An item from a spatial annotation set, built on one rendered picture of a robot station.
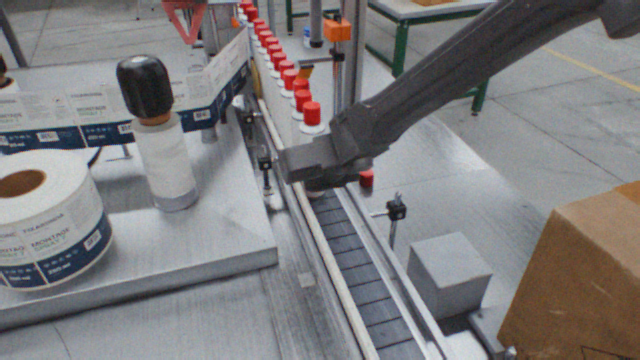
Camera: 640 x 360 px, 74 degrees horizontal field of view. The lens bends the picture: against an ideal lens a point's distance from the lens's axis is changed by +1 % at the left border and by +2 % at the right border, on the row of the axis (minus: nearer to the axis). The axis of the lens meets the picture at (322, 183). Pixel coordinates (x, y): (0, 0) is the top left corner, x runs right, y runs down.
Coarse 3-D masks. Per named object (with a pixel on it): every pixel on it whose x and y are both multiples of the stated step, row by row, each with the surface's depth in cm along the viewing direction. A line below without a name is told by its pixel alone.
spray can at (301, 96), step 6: (300, 90) 82; (306, 90) 82; (300, 96) 80; (306, 96) 80; (300, 102) 81; (300, 108) 82; (294, 114) 83; (300, 114) 82; (294, 120) 83; (300, 120) 82; (294, 126) 84; (294, 132) 85; (294, 138) 86; (294, 144) 87
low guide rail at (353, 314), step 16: (272, 128) 104; (304, 192) 84; (304, 208) 81; (320, 240) 74; (336, 272) 68; (336, 288) 68; (352, 304) 63; (352, 320) 62; (368, 336) 59; (368, 352) 57
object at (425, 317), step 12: (348, 192) 77; (360, 204) 74; (372, 228) 69; (384, 240) 67; (384, 252) 65; (396, 264) 63; (396, 276) 62; (408, 288) 60; (420, 300) 58; (420, 312) 57; (432, 324) 55; (432, 336) 54; (444, 348) 53
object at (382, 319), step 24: (264, 120) 114; (336, 216) 84; (336, 240) 79; (360, 240) 79; (360, 264) 74; (360, 288) 70; (384, 288) 70; (360, 312) 66; (384, 312) 66; (384, 336) 63; (408, 336) 63
